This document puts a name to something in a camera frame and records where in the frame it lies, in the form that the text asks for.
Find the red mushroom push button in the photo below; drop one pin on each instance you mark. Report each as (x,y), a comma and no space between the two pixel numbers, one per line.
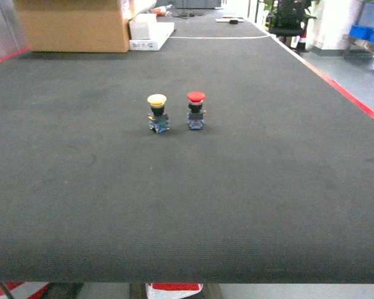
(196,113)

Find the black office chair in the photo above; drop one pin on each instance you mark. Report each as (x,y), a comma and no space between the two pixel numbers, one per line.
(288,19)

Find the dark grey table mat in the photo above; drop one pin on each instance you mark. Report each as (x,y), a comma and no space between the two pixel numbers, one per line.
(277,187)

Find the center red white cone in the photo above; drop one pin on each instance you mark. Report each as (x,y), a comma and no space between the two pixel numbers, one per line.
(175,290)

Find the white flat carton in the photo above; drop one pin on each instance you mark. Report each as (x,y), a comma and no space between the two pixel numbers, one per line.
(147,34)

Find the brown cardboard box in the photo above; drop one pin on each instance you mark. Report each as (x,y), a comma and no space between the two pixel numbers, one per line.
(76,26)

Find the left red white cone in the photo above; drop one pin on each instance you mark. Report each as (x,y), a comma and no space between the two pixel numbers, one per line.
(43,289)

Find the yellow mushroom push button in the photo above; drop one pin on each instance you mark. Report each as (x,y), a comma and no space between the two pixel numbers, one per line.
(158,120)

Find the red white cone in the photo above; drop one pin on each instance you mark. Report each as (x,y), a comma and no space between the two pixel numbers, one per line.
(175,290)
(43,289)

